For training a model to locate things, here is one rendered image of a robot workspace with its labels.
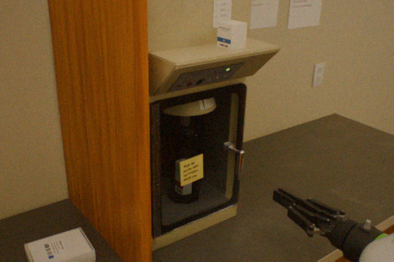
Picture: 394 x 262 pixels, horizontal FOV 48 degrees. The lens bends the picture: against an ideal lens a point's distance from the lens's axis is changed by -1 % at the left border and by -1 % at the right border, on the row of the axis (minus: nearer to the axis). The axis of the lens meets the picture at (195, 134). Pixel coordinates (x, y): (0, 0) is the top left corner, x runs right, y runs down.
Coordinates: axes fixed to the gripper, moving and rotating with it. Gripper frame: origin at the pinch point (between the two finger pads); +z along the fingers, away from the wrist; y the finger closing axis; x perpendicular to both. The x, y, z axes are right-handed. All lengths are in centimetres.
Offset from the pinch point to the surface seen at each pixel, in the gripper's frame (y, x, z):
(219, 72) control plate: 11.5, -31.1, 16.0
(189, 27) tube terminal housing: 15.9, -41.0, 23.0
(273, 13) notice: -58, -35, 66
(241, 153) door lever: 0.8, -6.3, 17.2
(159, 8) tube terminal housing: 24, -46, 23
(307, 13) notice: -80, -34, 66
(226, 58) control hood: 13.4, -35.7, 11.7
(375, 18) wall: -135, -29, 67
